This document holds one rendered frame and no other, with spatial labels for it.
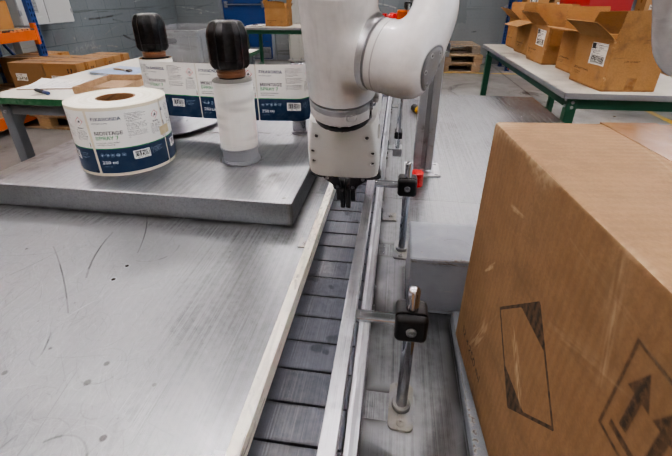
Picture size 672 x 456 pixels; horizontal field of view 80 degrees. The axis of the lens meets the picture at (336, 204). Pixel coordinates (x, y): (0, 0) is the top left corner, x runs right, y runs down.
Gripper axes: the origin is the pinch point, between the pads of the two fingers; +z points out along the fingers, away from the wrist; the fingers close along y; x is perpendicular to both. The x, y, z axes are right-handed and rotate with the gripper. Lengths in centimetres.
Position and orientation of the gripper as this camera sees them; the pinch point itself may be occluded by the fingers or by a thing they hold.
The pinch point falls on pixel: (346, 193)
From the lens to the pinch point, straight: 63.7
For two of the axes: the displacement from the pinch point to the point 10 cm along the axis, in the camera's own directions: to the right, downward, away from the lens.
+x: -1.4, 7.4, -6.6
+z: 0.5, 6.7, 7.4
